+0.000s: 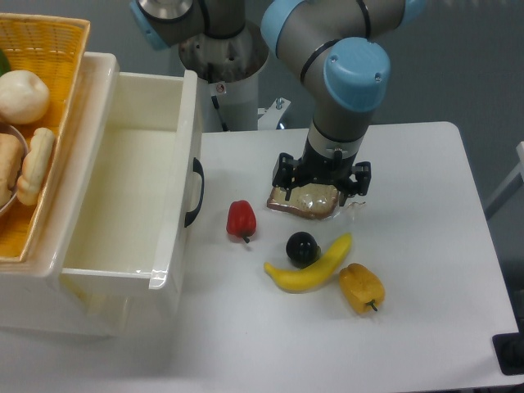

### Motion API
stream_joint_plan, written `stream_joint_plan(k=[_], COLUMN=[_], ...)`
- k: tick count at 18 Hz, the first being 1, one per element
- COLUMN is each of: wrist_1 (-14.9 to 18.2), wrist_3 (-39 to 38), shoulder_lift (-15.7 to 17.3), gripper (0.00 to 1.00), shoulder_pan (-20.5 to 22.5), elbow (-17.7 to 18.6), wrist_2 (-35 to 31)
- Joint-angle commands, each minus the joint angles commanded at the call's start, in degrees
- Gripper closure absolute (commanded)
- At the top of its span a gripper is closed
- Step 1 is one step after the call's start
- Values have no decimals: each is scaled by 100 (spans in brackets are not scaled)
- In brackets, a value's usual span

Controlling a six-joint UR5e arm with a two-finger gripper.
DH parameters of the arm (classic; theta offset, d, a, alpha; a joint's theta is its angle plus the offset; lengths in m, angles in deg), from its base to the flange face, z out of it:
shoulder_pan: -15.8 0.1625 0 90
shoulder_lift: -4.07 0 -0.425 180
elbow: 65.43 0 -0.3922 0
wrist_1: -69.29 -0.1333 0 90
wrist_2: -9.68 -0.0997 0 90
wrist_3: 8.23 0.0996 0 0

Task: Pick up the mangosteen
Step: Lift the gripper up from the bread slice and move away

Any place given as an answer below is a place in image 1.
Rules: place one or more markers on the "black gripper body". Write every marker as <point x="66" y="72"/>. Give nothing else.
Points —
<point x="315" y="168"/>

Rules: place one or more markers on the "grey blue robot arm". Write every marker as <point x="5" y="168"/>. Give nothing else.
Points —
<point x="328" y="45"/>

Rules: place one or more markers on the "dark purple mangosteen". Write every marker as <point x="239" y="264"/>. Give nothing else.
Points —
<point x="302" y="249"/>

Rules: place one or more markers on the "wrapped bread slice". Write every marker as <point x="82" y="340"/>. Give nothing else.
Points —
<point x="313" y="201"/>

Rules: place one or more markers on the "red bell pepper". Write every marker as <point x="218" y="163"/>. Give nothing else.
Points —
<point x="241" y="220"/>

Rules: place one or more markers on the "yellow banana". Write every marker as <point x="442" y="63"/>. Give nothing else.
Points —
<point x="317" y="273"/>

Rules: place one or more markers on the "yellow bell pepper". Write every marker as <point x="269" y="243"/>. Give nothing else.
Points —
<point x="362" y="289"/>

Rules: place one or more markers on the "white plastic drawer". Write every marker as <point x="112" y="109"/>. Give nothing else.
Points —
<point x="130" y="236"/>

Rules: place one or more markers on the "black device at table edge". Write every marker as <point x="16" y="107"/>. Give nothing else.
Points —
<point x="509" y="352"/>

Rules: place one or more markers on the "long beige bread roll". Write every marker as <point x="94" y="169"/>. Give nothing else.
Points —
<point x="34" y="166"/>

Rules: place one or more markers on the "white drawer cabinet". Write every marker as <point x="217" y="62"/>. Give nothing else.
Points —
<point x="34" y="294"/>

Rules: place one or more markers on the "yellow woven basket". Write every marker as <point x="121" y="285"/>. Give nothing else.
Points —
<point x="40" y="63"/>

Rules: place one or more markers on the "brown bread piece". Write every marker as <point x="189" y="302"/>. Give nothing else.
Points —
<point x="11" y="156"/>

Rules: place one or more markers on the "white round bun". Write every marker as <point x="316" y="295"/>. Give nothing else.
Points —
<point x="25" y="98"/>

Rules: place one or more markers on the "green vegetable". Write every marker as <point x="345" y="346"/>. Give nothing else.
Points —
<point x="5" y="65"/>

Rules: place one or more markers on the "black drawer handle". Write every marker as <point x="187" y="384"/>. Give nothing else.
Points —
<point x="198" y="189"/>

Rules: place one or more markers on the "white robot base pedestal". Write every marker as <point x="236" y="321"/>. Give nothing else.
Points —
<point x="229" y="86"/>

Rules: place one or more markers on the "white furniture frame right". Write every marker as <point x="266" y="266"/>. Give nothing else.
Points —
<point x="507" y="188"/>

